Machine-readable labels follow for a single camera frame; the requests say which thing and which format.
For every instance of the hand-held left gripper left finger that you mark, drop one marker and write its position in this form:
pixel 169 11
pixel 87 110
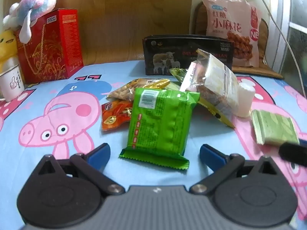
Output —
pixel 100 153

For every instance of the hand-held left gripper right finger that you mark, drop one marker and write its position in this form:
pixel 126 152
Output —
pixel 210 155

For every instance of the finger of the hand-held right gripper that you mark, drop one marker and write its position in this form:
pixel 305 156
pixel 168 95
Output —
pixel 293 153

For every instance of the light green leaf-pattern packet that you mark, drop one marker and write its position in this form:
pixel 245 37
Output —
pixel 274 127

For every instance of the yellow snack packet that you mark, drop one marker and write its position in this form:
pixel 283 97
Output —
pixel 221 117

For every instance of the orange-red snack packet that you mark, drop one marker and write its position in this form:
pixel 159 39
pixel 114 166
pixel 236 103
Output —
pixel 115 116

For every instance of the bright green snack packet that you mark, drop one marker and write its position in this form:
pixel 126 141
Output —
pixel 160 122

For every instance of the white cylinder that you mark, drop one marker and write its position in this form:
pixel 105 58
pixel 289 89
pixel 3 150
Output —
pixel 245 98

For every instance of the clear bag of crackers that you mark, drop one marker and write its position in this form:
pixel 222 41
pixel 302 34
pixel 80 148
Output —
pixel 215 86

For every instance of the clear peanut packet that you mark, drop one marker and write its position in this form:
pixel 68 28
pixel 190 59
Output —
pixel 129 89

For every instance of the printed blanket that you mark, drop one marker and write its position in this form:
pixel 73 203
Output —
pixel 36 95

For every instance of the yellow-green snack packet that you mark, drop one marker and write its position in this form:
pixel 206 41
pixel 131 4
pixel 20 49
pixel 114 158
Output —
pixel 178 73

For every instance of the brown seat cushion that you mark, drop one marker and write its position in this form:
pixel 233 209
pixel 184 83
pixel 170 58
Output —
pixel 265 64

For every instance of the black box with sheep print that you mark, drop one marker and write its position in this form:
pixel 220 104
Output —
pixel 168 55

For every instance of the white paper cup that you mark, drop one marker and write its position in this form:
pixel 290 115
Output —
pixel 12 82

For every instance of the red gift box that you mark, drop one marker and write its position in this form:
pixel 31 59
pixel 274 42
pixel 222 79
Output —
pixel 50 50

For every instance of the pink snack bag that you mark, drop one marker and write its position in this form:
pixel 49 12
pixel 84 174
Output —
pixel 230 21

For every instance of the yellow plush toy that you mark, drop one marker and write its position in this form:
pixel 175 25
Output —
pixel 7 45

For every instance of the pink and blue plush toy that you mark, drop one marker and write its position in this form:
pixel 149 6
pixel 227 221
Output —
pixel 36 3

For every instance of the white window frame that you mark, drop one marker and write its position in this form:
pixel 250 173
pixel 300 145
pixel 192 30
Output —
pixel 285 9

